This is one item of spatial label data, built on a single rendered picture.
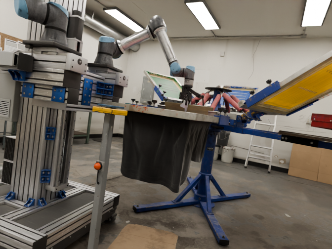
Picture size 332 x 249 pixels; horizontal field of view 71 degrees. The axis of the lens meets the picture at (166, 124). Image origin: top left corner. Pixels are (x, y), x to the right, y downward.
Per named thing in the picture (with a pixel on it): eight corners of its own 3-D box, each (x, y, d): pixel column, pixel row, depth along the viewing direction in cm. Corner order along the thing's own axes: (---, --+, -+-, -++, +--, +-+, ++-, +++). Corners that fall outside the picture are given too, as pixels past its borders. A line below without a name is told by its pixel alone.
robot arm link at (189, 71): (185, 66, 189) (195, 67, 188) (183, 80, 190) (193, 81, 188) (185, 64, 181) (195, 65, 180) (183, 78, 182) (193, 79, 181)
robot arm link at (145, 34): (100, 44, 188) (160, 13, 180) (107, 49, 203) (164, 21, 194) (105, 58, 188) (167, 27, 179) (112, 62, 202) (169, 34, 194)
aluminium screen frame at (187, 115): (195, 120, 119) (196, 113, 119) (107, 107, 145) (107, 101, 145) (227, 123, 190) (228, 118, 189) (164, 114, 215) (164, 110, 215)
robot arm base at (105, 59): (89, 63, 177) (91, 50, 177) (101, 67, 191) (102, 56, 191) (105, 64, 172) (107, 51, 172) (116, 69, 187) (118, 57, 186)
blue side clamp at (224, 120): (219, 124, 162) (221, 114, 162) (212, 123, 164) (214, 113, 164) (228, 125, 189) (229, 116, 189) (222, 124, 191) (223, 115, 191)
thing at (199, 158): (180, 192, 134) (190, 119, 132) (174, 190, 136) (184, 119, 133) (203, 177, 175) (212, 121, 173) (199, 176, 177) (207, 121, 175)
